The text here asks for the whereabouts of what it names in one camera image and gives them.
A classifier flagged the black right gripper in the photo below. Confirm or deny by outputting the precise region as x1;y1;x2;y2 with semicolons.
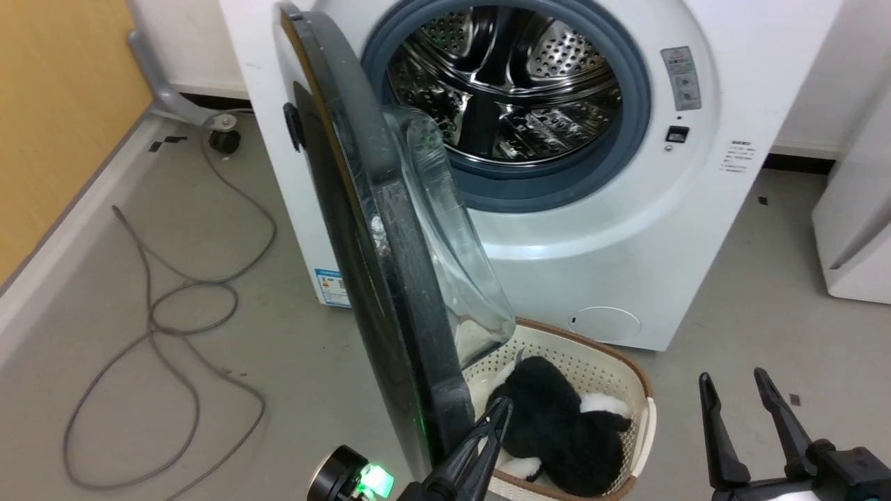
698;367;891;501

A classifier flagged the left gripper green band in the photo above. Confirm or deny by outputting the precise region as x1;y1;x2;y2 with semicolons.
354;396;515;501

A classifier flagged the black washing machine door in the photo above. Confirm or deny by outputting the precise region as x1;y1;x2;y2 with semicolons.
273;1;517;482

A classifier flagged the white front-load washing machine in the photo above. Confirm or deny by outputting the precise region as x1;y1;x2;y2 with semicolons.
219;0;846;352

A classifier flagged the grey rubber door gasket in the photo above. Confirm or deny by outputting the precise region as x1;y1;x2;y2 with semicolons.
361;0;653;214

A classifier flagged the black and white garment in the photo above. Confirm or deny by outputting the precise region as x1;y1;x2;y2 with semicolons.
480;355;634;498

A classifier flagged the cream plastic laundry basket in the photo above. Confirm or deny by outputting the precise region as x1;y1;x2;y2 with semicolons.
456;317;656;501

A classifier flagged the round white filter cover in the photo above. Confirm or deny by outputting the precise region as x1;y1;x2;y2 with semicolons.
567;306;642;344

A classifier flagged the blue energy label sticker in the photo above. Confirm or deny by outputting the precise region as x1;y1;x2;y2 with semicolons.
313;268;352;308

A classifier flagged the white cabinet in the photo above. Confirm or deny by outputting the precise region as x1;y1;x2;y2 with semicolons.
811;70;891;305

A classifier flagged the small printed text label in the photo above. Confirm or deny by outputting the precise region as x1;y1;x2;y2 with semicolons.
720;139;757;174

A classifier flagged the grey warning sticker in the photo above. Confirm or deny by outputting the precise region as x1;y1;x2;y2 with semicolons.
660;46;702;112

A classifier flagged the stainless steel washer drum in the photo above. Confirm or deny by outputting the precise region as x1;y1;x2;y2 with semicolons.
386;6;624;165

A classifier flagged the grey wheeled stand leg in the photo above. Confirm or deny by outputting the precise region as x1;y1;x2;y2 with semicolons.
127;28;237;130

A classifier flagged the grey cable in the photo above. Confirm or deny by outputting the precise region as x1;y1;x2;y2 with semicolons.
63;125;279;501

